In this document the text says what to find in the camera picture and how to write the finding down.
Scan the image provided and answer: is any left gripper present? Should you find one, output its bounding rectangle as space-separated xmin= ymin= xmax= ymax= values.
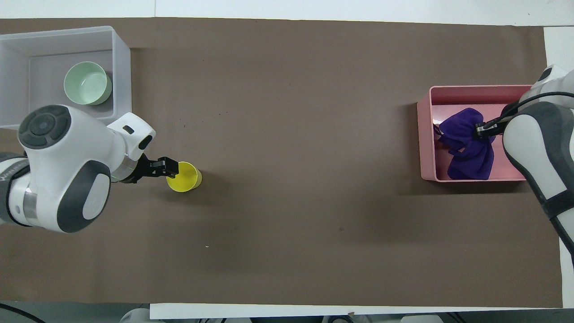
xmin=117 ymin=154 xmax=156 ymax=184

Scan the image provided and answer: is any yellow plastic cup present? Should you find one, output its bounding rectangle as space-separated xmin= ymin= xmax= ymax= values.
xmin=166 ymin=161 xmax=203 ymax=194

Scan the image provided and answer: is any purple cloth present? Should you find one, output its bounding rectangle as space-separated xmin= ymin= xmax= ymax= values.
xmin=432 ymin=107 xmax=497 ymax=181

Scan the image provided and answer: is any translucent white storage box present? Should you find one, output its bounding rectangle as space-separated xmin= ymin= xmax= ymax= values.
xmin=0 ymin=26 xmax=132 ymax=131

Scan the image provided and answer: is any light green bowl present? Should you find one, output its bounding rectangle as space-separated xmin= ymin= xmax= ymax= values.
xmin=63 ymin=61 xmax=113 ymax=106

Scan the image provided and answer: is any pink plastic bin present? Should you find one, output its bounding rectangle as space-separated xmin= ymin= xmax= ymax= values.
xmin=417 ymin=85 xmax=535 ymax=183

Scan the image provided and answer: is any black cable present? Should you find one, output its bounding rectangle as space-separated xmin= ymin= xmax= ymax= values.
xmin=486 ymin=91 xmax=574 ymax=130

